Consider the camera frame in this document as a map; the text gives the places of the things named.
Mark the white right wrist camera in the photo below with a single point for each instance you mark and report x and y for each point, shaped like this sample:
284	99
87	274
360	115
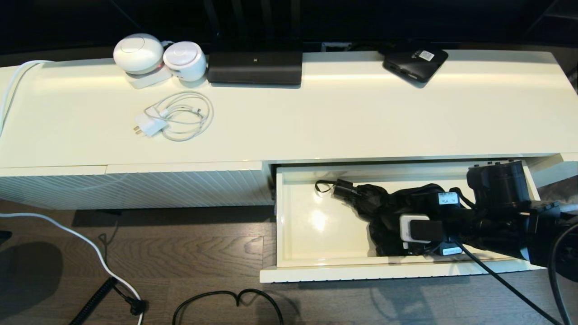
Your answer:
408	228

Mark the white VLA label tag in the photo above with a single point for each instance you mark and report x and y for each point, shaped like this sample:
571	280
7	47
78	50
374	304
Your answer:
448	198

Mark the black folding umbrella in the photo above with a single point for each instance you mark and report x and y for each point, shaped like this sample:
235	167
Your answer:
384	207

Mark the black angled power plug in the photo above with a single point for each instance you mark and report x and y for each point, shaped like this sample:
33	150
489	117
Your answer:
137	307

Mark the white ribbed tv cabinet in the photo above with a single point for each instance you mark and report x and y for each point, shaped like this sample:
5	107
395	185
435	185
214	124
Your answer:
271	126

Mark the black set-top box with label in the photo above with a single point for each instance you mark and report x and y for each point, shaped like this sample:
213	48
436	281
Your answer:
414	65

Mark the white plug charger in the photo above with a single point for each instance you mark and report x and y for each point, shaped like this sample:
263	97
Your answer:
150	125

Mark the small white round speaker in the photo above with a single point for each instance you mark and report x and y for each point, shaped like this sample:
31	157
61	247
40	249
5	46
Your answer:
185	60

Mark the black rectangular router box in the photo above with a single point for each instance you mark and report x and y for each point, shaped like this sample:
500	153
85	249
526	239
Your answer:
255	68

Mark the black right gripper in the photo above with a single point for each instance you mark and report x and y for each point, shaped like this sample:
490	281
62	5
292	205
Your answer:
460	221

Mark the large white round speaker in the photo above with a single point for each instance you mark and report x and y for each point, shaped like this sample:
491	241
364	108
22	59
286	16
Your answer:
137	53

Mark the flat white base box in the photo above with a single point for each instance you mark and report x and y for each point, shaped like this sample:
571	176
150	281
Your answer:
146	81

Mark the white fluted drawer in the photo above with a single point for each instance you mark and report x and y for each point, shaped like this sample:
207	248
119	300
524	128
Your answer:
316	225

